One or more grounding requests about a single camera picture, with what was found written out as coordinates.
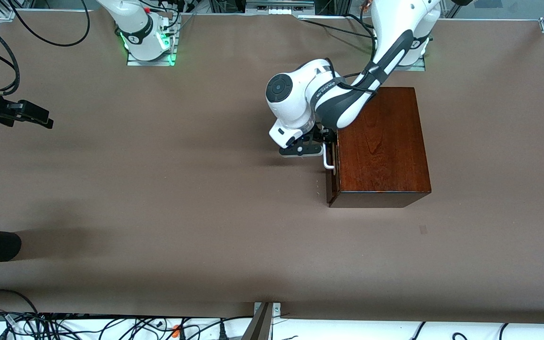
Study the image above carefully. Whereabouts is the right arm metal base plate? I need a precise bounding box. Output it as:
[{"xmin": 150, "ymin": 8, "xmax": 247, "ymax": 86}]
[{"xmin": 127, "ymin": 14, "xmax": 179, "ymax": 67}]

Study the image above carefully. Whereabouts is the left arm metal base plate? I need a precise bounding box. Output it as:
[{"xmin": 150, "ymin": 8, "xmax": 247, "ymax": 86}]
[{"xmin": 397, "ymin": 28, "xmax": 426, "ymax": 72}]

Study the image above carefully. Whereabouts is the black looped floor cable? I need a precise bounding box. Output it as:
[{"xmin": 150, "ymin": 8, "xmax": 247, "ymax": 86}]
[{"xmin": 0, "ymin": 289, "xmax": 41, "ymax": 326}]

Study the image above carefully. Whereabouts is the brown table cover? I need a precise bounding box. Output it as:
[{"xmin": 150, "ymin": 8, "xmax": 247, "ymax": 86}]
[{"xmin": 0, "ymin": 9, "xmax": 544, "ymax": 324}]

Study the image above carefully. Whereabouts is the metal mounting bracket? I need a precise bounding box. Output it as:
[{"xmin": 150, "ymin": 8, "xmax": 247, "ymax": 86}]
[{"xmin": 253, "ymin": 302, "xmax": 282, "ymax": 323}]

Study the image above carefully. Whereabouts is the wooden drawer with white handle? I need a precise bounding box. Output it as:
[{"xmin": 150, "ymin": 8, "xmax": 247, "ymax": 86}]
[{"xmin": 323, "ymin": 141, "xmax": 341, "ymax": 207}]

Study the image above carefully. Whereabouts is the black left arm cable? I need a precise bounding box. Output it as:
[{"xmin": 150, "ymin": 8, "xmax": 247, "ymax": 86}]
[{"xmin": 322, "ymin": 57, "xmax": 382, "ymax": 94}]

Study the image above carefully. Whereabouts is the dark wooden drawer cabinet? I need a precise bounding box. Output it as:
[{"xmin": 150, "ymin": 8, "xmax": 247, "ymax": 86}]
[{"xmin": 331, "ymin": 87, "xmax": 432, "ymax": 208}]

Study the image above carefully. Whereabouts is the short black base cable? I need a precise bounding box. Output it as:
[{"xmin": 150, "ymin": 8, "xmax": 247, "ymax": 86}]
[{"xmin": 345, "ymin": 13, "xmax": 376, "ymax": 30}]

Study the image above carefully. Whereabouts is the long black base cable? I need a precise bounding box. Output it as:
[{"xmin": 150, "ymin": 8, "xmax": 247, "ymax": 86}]
[{"xmin": 298, "ymin": 17, "xmax": 377, "ymax": 39}]

